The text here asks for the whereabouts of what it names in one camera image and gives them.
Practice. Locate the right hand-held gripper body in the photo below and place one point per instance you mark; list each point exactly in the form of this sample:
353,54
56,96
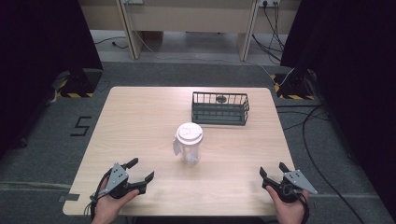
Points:
291,185

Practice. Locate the clear cup with white lid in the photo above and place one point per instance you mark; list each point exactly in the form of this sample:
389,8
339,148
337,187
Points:
188,143

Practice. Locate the beige wooden desk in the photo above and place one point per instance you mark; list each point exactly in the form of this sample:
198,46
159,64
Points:
190,17

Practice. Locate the small dark round object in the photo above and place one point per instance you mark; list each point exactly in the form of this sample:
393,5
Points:
221,99

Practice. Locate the grey tape strip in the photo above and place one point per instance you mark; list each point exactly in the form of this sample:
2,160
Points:
69,197

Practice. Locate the person's left hand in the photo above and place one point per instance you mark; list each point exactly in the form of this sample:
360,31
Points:
112,205

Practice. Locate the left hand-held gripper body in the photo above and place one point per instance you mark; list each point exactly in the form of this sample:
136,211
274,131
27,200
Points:
117,179

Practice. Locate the black curtain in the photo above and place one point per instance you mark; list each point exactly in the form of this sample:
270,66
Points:
40,56
351,62

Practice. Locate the black stand base striped tape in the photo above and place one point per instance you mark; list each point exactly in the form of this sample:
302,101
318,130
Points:
294,85
81,84

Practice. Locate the white wall socket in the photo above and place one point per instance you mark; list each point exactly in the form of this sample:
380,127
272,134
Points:
133,1
269,2

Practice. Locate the person's right hand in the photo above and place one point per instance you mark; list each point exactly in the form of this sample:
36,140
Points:
288,209

